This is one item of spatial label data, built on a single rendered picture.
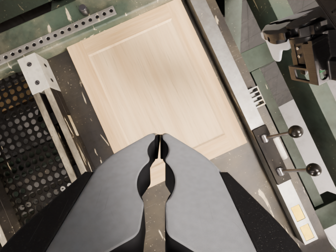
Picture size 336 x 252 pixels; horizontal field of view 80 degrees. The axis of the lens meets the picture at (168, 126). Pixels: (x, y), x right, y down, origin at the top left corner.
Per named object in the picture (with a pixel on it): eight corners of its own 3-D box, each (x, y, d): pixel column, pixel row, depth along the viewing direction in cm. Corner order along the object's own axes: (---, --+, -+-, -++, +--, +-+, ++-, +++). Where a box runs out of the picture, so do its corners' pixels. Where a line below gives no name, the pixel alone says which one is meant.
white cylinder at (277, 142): (284, 156, 72) (275, 135, 72) (289, 157, 69) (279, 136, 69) (277, 159, 72) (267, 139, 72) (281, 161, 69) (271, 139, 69)
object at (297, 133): (262, 131, 69) (302, 121, 58) (266, 141, 69) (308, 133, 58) (255, 135, 67) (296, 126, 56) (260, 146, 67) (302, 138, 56)
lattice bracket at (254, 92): (253, 87, 73) (257, 85, 70) (261, 104, 73) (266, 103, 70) (243, 91, 73) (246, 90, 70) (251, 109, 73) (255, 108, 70)
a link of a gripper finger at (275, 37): (257, 44, 34) (294, 44, 26) (254, 35, 33) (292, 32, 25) (282, 30, 33) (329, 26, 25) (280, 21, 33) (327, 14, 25)
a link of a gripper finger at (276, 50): (256, 62, 40) (288, 67, 31) (247, 32, 37) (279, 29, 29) (270, 55, 40) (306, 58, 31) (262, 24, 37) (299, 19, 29)
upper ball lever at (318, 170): (277, 163, 69) (320, 160, 57) (282, 173, 69) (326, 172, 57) (271, 168, 67) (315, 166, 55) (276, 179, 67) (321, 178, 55)
